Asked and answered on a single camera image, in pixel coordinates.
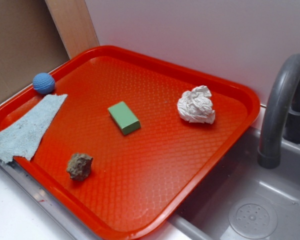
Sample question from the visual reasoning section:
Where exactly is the brown grey rock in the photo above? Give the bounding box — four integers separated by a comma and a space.
66, 152, 93, 181

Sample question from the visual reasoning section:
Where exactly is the red plastic tray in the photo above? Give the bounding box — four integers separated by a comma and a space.
11, 46, 260, 240

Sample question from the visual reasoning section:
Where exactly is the green rectangular block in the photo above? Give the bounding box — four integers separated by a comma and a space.
108, 101, 141, 136

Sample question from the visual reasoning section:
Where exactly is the crumpled white paper ball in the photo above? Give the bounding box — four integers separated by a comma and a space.
177, 85, 216, 125

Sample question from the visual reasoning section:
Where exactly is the blue dimpled ball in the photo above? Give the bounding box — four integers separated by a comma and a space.
32, 72, 56, 95

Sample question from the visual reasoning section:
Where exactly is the grey plastic sink basin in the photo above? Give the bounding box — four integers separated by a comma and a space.
171, 126, 300, 240

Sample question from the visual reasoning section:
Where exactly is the light wooden board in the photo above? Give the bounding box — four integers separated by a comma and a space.
45, 0, 100, 59

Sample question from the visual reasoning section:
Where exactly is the light blue cloth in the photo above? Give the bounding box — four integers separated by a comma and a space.
0, 94, 68, 163

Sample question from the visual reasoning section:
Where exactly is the grey curved faucet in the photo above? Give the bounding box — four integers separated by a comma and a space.
257, 53, 300, 169

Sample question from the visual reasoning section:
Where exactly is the round grey sink drain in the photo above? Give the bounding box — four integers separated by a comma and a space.
228, 197, 278, 240

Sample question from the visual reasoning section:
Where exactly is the brown cardboard panel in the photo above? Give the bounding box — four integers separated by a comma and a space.
0, 0, 69, 104

